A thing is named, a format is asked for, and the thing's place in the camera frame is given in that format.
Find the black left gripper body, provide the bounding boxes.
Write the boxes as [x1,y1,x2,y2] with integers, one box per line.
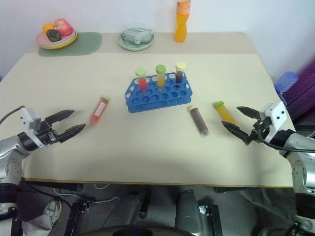
[36,119,62,148]

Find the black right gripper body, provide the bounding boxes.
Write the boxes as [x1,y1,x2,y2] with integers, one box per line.
[247,117,271,146]

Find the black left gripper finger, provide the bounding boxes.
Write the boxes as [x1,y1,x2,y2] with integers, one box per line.
[58,123,87,144]
[45,109,75,126]

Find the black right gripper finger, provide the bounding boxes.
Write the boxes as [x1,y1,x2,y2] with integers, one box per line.
[221,120,252,146]
[236,106,261,120]

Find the orange liquid tube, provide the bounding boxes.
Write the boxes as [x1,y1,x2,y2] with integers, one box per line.
[213,101,238,126]

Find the red liquid tube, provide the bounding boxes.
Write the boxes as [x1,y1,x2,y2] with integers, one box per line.
[89,95,111,126]

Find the brown liquid tube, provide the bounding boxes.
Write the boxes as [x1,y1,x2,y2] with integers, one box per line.
[188,105,211,138]

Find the dark tube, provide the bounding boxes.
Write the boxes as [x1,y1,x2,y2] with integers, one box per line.
[175,61,187,84]

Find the blue test tube rack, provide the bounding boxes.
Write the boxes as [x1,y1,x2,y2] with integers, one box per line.
[125,72,192,114]

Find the purple fabric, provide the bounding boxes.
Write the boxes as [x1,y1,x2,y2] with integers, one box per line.
[283,56,315,123]

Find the green placemat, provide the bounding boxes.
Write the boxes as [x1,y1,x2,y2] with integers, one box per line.
[37,31,103,58]

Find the stacked coloured plates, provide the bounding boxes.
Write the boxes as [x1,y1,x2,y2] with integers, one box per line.
[35,29,78,50]

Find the grey sneaker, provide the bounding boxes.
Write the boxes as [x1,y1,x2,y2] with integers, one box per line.
[36,199,63,231]

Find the dark avocado toy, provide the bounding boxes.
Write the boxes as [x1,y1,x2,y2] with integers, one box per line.
[46,29,62,42]

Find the orange fruit toy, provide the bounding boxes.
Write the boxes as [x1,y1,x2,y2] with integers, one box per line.
[42,23,56,34]

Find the pink fruit toy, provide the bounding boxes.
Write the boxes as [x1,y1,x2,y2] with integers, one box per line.
[54,18,73,35]

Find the dark rounded right foot shape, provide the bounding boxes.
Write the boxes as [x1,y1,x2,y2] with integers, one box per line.
[174,189,200,231]

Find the green plate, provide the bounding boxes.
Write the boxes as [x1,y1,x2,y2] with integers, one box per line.
[117,31,156,52]

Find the orange soda bottle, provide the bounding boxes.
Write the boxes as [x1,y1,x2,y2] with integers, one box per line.
[174,0,192,44]

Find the grey folded cloth pouch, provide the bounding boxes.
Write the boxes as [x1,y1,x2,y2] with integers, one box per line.
[120,28,154,45]

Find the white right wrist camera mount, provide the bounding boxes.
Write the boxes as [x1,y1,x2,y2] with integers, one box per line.
[258,101,288,143]

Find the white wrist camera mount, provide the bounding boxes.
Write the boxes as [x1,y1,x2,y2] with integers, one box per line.
[258,101,288,143]
[20,106,42,135]

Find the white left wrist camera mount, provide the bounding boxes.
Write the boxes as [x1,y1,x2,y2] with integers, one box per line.
[20,106,42,135]

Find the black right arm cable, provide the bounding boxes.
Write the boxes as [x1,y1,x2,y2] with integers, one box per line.
[255,126,315,151]

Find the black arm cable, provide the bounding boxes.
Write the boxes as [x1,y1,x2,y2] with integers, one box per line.
[0,106,27,123]
[255,126,315,151]

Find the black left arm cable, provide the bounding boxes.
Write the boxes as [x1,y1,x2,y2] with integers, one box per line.
[0,106,27,123]

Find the white floor cable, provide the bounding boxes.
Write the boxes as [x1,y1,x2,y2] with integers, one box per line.
[53,183,128,205]

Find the black metal frame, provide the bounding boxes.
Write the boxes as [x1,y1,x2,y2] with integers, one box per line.
[198,204,223,236]

